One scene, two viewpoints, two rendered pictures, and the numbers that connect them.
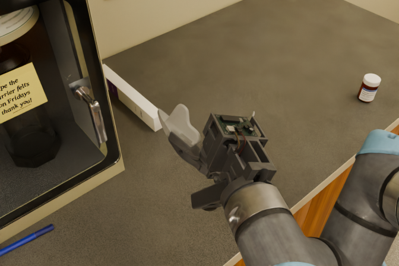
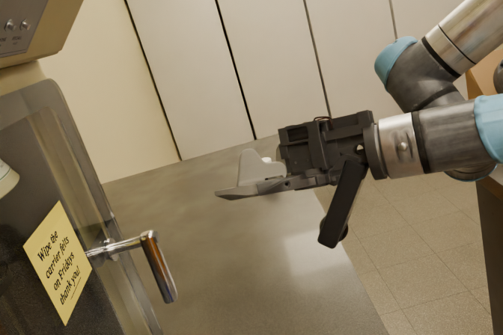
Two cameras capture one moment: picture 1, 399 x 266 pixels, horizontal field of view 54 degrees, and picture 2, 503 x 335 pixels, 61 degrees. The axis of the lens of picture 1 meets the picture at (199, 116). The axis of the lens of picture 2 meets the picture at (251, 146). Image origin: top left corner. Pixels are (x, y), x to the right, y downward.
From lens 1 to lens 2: 46 cm
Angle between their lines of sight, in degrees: 49
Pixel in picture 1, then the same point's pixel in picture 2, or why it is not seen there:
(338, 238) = not seen: hidden behind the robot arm
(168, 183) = not seen: outside the picture
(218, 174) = (333, 170)
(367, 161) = (401, 64)
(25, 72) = (59, 218)
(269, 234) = (440, 112)
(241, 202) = (392, 129)
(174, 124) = (251, 178)
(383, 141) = (394, 46)
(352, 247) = not seen: hidden behind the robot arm
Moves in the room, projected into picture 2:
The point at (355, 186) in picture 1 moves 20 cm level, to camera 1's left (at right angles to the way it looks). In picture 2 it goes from (414, 81) to (358, 138)
